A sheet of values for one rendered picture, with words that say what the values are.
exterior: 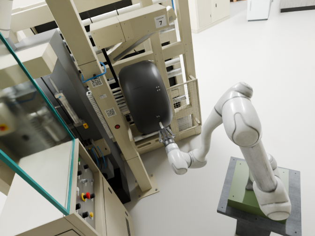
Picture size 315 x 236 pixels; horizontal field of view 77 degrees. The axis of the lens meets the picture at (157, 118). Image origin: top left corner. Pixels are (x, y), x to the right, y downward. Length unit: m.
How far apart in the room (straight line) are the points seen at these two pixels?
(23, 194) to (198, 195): 1.68
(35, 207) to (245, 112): 1.11
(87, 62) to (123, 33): 0.40
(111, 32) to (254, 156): 1.29
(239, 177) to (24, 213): 1.35
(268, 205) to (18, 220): 1.28
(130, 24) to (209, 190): 1.85
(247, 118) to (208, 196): 1.66
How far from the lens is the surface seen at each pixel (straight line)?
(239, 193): 1.57
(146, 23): 1.71
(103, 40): 1.69
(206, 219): 2.29
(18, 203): 1.36
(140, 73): 1.50
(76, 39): 1.42
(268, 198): 1.26
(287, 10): 7.52
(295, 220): 1.67
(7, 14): 1.78
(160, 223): 2.33
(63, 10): 1.39
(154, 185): 2.53
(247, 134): 0.82
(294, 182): 1.81
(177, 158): 1.29
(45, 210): 1.22
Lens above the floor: 2.12
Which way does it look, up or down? 39 degrees down
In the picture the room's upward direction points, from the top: 16 degrees counter-clockwise
